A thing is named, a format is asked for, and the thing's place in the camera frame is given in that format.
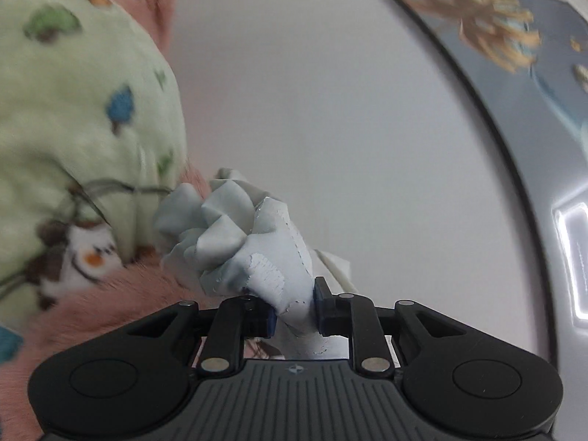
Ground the green printed fleece blanket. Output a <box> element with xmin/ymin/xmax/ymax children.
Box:
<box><xmin>0</xmin><ymin>0</ymin><xmax>216</xmax><ymax>441</ymax></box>

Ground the framed wall picture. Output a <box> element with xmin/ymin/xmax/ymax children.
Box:
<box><xmin>390</xmin><ymin>0</ymin><xmax>588</xmax><ymax>214</ymax></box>

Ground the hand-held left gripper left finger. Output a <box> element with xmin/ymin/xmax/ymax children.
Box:
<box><xmin>122</xmin><ymin>296</ymin><xmax>277</xmax><ymax>374</ymax></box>

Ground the white shirt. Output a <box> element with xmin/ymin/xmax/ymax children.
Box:
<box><xmin>154</xmin><ymin>168</ymin><xmax>354</xmax><ymax>359</ymax></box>

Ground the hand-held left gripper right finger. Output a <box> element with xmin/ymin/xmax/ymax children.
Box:
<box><xmin>313</xmin><ymin>277</ymin><xmax>466</xmax><ymax>374</ymax></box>

